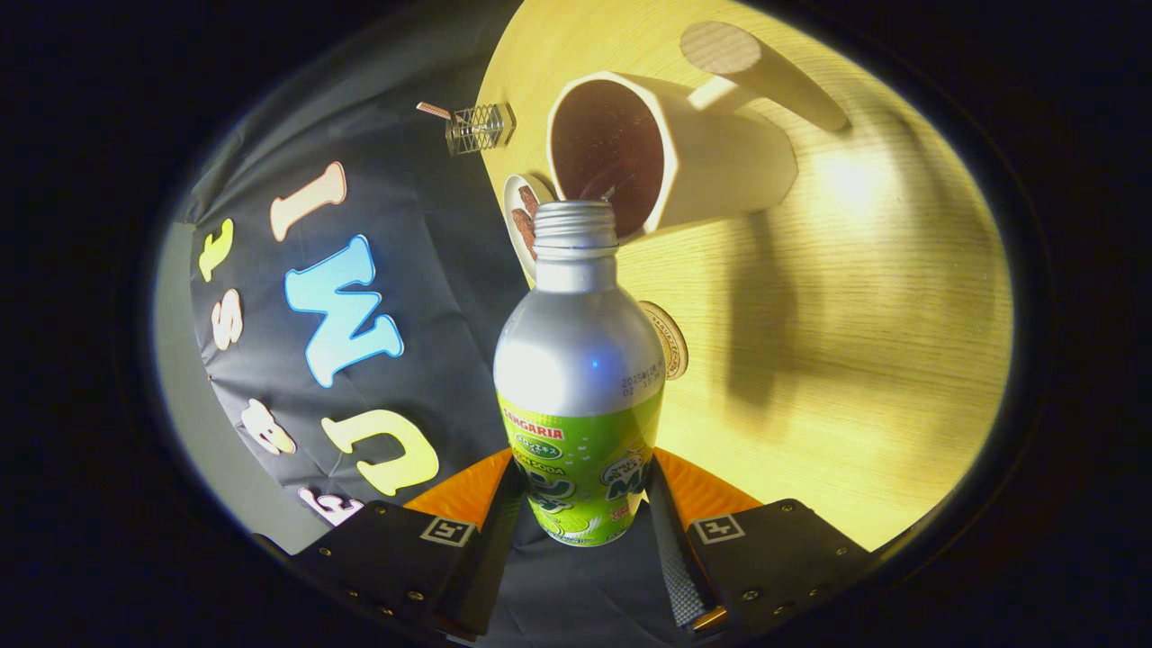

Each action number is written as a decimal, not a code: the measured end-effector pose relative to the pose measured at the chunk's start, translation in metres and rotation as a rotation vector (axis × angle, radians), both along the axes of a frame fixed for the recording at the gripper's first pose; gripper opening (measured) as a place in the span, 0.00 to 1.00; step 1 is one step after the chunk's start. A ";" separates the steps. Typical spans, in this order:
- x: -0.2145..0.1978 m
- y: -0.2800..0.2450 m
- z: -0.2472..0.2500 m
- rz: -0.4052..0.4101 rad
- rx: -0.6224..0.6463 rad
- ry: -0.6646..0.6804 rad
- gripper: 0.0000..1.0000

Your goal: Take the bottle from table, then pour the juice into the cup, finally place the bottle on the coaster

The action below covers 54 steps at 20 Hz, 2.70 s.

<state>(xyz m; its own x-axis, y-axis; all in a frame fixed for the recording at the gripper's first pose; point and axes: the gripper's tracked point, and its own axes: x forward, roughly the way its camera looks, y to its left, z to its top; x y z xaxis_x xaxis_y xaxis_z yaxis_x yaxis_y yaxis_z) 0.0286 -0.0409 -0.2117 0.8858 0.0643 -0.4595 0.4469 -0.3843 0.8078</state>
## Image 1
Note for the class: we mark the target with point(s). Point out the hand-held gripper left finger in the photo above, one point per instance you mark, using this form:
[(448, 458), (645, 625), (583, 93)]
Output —
[(486, 558)]

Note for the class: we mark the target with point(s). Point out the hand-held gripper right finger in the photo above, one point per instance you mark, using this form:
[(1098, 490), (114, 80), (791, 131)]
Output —
[(675, 558)]

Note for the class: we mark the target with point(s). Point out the round wooden coaster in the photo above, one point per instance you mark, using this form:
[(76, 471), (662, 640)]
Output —
[(673, 342)]

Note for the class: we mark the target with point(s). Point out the silver green juice bottle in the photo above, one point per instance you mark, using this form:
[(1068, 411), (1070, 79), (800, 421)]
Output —
[(576, 360)]

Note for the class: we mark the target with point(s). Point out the wooden table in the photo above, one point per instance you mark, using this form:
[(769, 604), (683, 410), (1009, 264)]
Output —
[(855, 360)]

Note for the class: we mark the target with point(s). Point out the brown sausage piece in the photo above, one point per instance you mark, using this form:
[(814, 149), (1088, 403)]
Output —
[(530, 200), (524, 236)]

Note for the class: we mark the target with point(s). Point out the white plate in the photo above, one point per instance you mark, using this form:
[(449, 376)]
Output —
[(517, 193)]

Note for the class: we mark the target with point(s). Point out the pink straw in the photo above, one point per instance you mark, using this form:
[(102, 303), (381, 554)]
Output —
[(434, 110)]

